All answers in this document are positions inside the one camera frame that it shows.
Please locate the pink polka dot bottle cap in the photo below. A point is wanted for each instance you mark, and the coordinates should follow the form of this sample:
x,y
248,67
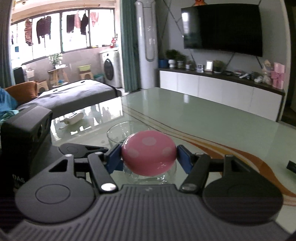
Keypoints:
x,y
149,153

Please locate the white tower air conditioner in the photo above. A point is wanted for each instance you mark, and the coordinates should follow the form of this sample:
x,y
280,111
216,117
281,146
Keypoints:
x,y
147,43

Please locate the doll figurine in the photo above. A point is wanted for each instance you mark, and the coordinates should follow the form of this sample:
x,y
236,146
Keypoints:
x,y
266,69

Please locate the pink gift box with bow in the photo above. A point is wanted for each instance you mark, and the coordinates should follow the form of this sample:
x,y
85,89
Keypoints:
x,y
278,75

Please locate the black wall television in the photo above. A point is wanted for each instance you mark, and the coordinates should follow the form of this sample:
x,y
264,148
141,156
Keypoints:
x,y
232,28

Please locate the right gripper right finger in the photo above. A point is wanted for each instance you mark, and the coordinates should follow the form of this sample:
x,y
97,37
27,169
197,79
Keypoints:
x,y
229,188

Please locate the white washing machine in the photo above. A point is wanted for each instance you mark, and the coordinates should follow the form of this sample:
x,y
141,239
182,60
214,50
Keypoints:
x,y
110,64

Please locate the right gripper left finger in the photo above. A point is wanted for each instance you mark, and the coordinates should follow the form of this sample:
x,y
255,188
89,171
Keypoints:
x,y
65,189

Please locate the grey covered sofa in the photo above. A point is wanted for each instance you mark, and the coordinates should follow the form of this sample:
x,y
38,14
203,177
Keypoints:
x,y
74,96

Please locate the white picture frame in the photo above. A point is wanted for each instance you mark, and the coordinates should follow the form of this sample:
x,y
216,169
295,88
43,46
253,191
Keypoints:
x,y
209,65

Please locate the white tv cabinet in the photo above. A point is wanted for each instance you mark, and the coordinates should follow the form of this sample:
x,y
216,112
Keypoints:
x,y
265,103

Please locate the orange cushion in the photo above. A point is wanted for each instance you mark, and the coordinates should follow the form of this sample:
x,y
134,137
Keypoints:
x,y
23,92

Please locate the clear drinking glass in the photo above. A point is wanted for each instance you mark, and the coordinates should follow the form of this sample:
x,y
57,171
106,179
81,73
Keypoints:
x,y
118,133

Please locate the small wooden stool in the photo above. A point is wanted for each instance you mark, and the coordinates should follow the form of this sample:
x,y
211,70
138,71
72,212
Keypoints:
x,y
86,75

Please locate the teal curtain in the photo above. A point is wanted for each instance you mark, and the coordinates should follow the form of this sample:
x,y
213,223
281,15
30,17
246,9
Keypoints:
x,y
129,46

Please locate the black strip on table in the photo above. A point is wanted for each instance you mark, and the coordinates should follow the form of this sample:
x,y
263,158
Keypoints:
x,y
291,166

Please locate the potted plant in white pot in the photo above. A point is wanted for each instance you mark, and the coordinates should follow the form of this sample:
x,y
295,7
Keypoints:
x,y
171,55

